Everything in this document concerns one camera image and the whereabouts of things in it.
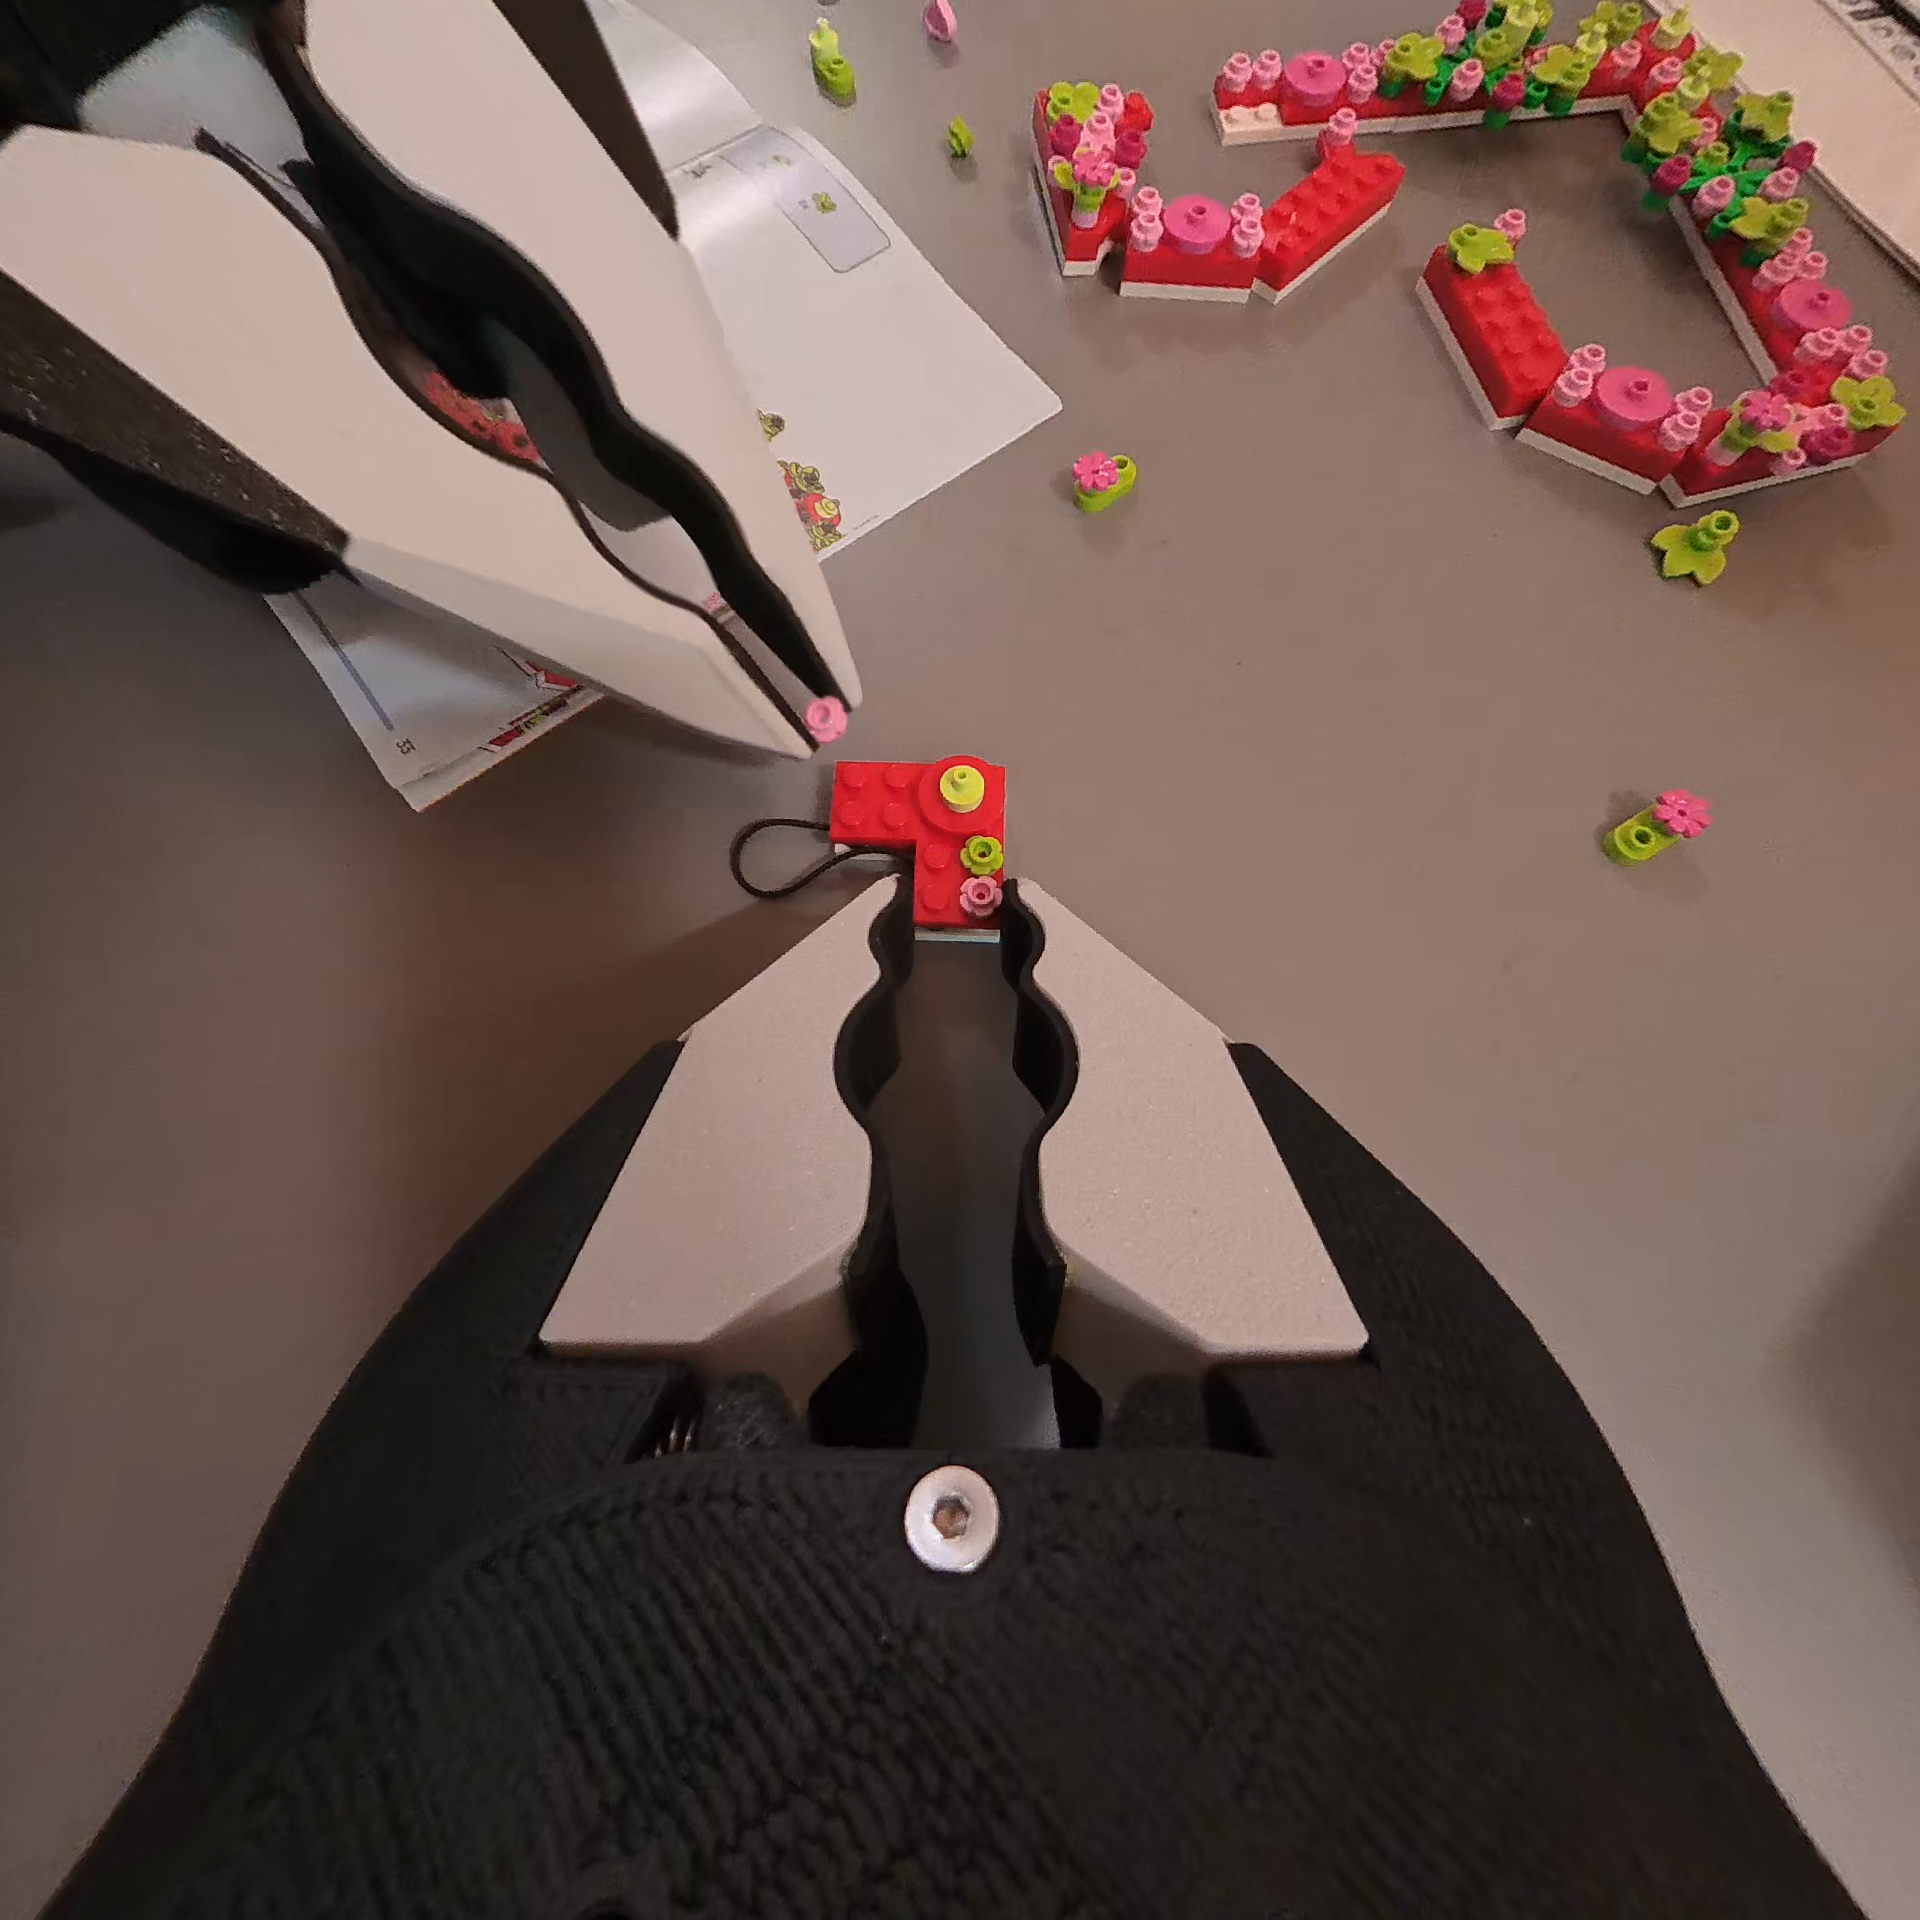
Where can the lime lego stem piece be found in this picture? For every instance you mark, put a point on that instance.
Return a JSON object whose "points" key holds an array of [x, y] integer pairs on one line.
{"points": [[834, 67]]}

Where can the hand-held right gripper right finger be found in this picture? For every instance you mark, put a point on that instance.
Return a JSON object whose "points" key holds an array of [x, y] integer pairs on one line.
{"points": [[1185, 1202]]}

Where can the lime lego piece pink flower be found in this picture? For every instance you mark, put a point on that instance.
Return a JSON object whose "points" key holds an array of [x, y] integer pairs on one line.
{"points": [[1641, 838], [1101, 484]]}

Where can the clear bag with paper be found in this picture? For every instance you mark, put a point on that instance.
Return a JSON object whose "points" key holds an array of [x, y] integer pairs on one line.
{"points": [[1861, 137]]}

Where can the small pink lego flower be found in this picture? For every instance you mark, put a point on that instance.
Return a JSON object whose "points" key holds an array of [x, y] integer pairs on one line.
{"points": [[825, 721]]}

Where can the lime lego leaf piece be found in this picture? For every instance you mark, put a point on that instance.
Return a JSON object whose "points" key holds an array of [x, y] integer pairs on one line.
{"points": [[1691, 551]]}

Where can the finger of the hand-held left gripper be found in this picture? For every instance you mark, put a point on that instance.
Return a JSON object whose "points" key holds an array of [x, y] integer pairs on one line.
{"points": [[374, 451], [698, 451]]}

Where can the large lego heart frame segment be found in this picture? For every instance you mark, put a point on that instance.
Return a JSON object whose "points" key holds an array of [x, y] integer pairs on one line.
{"points": [[1499, 324]]}

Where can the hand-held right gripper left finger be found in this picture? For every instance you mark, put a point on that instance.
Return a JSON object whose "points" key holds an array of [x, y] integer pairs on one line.
{"points": [[721, 1186]]}

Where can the lego instruction booklet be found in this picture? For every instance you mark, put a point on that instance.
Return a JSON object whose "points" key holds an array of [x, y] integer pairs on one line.
{"points": [[901, 361]]}

